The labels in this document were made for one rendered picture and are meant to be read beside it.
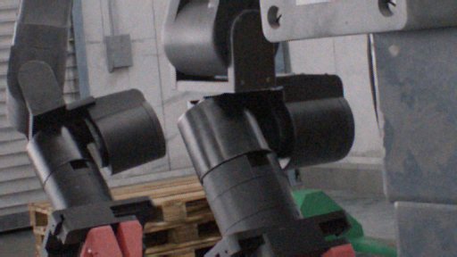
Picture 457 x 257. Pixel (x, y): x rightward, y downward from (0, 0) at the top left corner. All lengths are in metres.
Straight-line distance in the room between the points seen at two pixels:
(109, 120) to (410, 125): 0.65
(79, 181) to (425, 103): 0.63
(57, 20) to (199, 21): 0.33
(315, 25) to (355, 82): 8.17
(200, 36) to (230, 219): 0.13
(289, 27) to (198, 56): 0.40
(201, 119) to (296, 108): 0.07
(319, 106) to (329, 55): 7.93
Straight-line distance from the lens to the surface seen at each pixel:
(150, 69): 8.92
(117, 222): 0.95
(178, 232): 6.16
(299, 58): 9.06
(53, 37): 1.06
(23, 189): 8.37
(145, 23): 8.93
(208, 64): 0.76
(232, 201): 0.75
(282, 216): 0.75
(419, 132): 0.39
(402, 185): 0.40
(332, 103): 0.82
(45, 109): 1.01
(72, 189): 0.98
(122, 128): 1.02
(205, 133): 0.77
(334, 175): 8.82
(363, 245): 6.03
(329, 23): 0.35
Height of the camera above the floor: 1.24
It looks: 3 degrees down
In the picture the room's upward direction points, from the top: 6 degrees counter-clockwise
